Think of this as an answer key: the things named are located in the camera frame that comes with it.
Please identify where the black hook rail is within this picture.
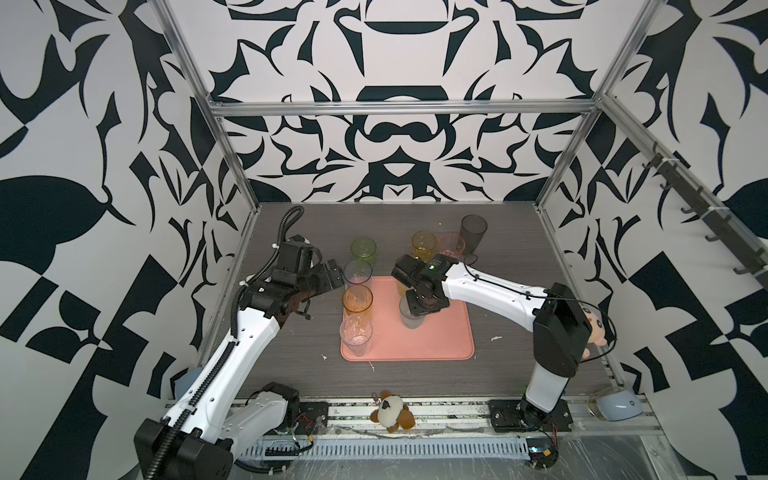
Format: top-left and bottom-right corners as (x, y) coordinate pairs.
(643, 141), (767, 290)

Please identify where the brown white plush toy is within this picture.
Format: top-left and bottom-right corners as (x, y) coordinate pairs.
(370, 390), (416, 433)

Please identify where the dark grey glass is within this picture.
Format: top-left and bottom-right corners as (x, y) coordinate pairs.
(459, 214), (488, 255)

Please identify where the pink pig plush toy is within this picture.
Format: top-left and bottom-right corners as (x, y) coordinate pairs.
(581, 303), (608, 362)

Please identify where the pink rectangular tray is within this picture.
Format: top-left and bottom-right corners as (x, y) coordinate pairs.
(340, 276), (475, 362)

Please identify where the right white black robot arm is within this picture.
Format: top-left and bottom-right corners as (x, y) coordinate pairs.
(392, 254), (596, 417)

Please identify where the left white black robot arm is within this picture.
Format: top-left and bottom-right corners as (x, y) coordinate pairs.
(134, 235), (345, 479)

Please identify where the light blue computer mouse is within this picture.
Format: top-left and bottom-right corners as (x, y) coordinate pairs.
(587, 389), (643, 422)

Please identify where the tall green glass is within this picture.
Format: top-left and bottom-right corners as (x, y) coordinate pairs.
(396, 280), (409, 297)

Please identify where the orange translucent glass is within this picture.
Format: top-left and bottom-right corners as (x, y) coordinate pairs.
(342, 285), (374, 321)

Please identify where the teal translucent glass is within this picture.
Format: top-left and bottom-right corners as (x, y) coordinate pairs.
(399, 296), (425, 329)

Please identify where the pink glass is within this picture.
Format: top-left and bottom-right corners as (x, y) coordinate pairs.
(438, 233), (466, 260)

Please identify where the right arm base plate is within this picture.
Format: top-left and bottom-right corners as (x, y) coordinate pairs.
(487, 399), (573, 433)

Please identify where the white cable duct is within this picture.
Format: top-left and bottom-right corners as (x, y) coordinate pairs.
(241, 437), (530, 462)

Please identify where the short green glass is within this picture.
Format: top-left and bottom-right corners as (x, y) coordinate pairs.
(350, 237), (378, 266)

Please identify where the yellow glass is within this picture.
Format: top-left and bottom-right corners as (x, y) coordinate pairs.
(411, 230), (438, 262)

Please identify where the green lit circuit board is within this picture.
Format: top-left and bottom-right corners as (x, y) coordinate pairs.
(526, 437), (559, 471)

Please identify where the blue translucent glass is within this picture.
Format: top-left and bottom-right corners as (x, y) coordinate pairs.
(342, 259), (373, 287)

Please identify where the clear glass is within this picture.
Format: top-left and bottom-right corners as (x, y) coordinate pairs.
(339, 316), (373, 357)

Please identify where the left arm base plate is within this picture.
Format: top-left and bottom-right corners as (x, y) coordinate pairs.
(283, 401), (330, 436)

